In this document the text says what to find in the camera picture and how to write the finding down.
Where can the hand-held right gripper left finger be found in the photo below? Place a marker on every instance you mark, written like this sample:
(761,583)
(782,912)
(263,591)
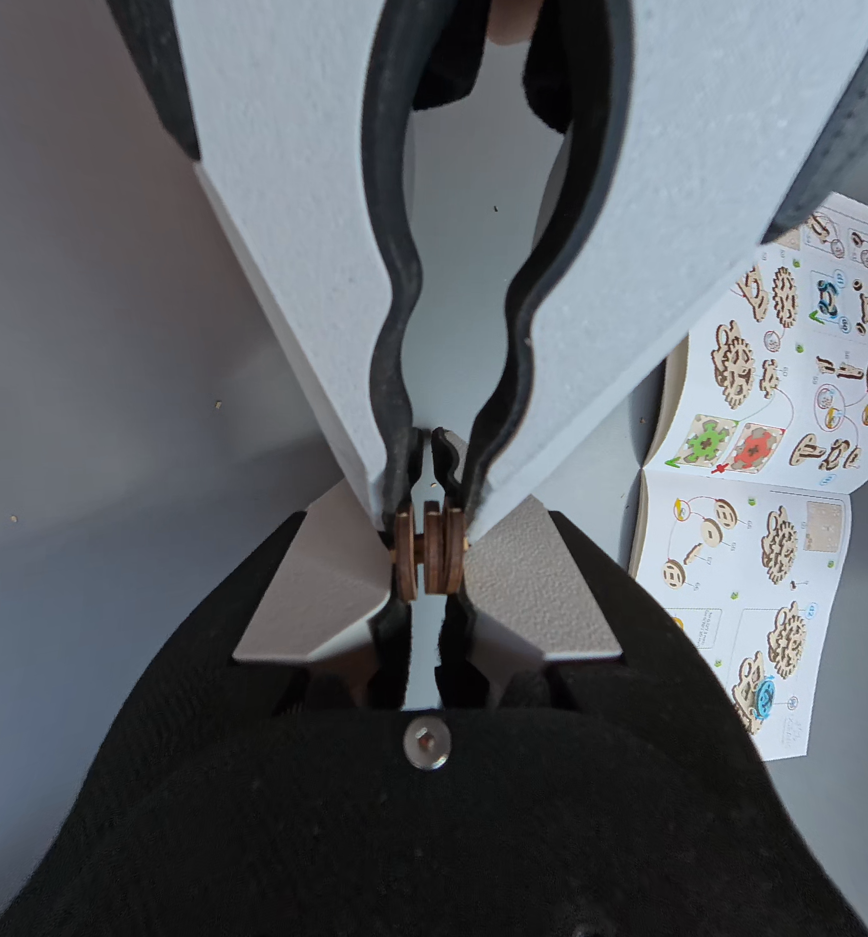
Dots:
(317,585)

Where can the illustrated instruction booklet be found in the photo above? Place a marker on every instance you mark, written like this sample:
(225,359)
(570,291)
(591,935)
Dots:
(771,410)

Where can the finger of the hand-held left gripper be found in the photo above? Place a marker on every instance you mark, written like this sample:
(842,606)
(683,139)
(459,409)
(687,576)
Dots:
(697,146)
(280,183)

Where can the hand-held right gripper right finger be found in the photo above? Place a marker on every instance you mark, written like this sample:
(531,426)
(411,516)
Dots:
(544,585)

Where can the dark wooden disc assembly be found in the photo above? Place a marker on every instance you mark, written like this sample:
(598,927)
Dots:
(430,549)

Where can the person's left hand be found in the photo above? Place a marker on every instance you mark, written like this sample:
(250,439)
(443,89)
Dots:
(511,22)

